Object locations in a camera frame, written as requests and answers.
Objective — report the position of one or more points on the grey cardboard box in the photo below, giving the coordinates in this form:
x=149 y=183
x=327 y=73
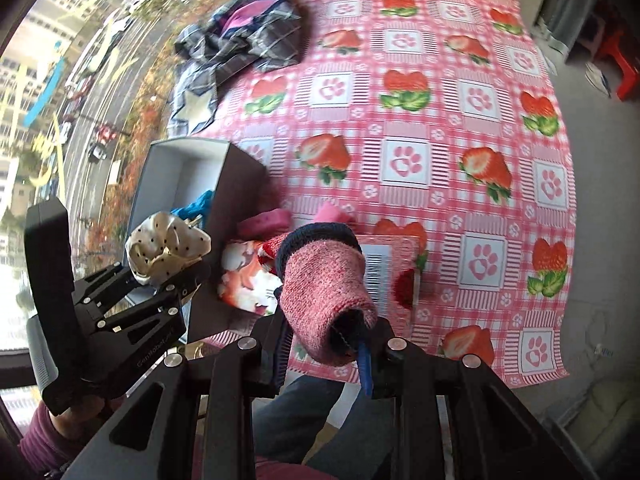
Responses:
x=240 y=185

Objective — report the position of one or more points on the bright pink cloth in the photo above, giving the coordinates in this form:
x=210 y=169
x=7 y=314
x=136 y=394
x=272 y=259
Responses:
x=265 y=222
x=332 y=212

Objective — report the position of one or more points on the person's jeans leg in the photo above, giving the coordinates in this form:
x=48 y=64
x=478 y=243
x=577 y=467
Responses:
x=325 y=410

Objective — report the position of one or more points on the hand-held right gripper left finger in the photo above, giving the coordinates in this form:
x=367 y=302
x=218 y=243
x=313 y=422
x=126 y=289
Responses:
x=279 y=355

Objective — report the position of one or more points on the pink knit sock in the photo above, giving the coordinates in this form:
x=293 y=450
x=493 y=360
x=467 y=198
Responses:
x=325 y=290

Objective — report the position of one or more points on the white slipper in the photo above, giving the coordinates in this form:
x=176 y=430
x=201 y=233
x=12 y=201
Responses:
x=597 y=79

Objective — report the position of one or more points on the grey cloth with white star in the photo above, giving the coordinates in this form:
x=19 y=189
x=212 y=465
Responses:
x=192 y=105

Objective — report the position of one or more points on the teal blue cloth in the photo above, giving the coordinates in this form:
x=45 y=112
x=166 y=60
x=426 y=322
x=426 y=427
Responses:
x=192 y=206

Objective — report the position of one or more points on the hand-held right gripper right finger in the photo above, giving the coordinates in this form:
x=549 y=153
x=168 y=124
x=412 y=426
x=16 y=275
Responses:
x=365 y=367

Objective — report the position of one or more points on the red white floral cloth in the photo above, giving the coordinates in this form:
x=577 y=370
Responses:
x=245 y=280

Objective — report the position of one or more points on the pink purple garment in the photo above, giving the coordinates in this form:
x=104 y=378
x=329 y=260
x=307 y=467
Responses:
x=245 y=17

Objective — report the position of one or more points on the cream polka dot scrunchie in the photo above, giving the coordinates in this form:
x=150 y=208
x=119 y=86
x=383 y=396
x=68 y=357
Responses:
x=165 y=240

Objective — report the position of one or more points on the beige cushion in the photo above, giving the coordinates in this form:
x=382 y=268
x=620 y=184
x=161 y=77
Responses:
x=610 y=425

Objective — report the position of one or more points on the person's left forearm maroon sleeve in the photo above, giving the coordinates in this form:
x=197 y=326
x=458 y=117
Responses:
x=45 y=445

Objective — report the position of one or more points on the person's maroon sweater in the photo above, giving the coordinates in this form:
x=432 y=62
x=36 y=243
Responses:
x=295 y=470

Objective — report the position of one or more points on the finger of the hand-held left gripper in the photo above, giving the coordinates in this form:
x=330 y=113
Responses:
x=150 y=340
x=102 y=290

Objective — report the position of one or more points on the red plastic stool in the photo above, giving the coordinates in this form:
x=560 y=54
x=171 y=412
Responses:
x=625 y=70

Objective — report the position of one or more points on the grey plaid clothing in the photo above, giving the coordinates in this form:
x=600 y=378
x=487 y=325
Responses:
x=260 y=45

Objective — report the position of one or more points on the person's left hand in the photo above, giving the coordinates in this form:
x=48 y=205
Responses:
x=90 y=410

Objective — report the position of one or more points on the pink strawberry printed tablecloth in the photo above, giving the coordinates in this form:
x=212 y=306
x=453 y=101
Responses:
x=450 y=110

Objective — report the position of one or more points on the red knit cloth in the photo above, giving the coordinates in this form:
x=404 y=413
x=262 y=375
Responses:
x=268 y=250

